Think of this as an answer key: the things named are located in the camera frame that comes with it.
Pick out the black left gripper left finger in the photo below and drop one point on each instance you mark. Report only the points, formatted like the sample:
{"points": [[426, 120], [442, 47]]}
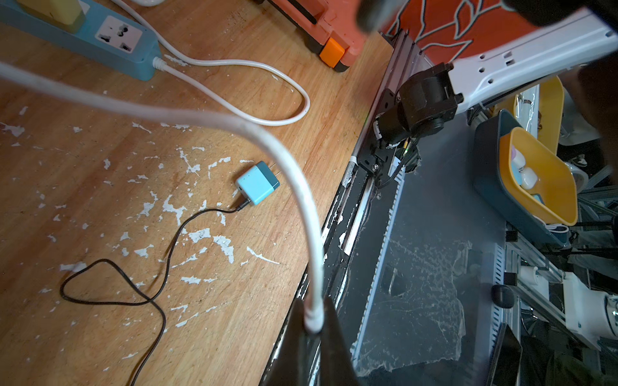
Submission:
{"points": [[290, 365]]}

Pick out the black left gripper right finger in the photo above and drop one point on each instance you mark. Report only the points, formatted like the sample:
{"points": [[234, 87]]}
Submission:
{"points": [[335, 359]]}

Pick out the pale green wall charger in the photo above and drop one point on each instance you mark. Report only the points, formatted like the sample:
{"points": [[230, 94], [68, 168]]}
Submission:
{"points": [[67, 15]]}

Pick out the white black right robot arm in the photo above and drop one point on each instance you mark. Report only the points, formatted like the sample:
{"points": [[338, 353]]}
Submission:
{"points": [[498, 46]]}

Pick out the yellow bin with earbuds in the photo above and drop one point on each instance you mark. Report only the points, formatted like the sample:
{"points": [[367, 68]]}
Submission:
{"points": [[516, 168]]}

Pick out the red plastic toolbox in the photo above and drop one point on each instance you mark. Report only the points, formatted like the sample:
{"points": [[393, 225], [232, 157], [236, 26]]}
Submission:
{"points": [[329, 27]]}

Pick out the blue power strip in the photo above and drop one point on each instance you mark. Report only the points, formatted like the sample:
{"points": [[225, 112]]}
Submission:
{"points": [[105, 37]]}

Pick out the teal wall charger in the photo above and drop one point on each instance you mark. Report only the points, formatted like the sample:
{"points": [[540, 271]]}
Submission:
{"points": [[258, 183]]}

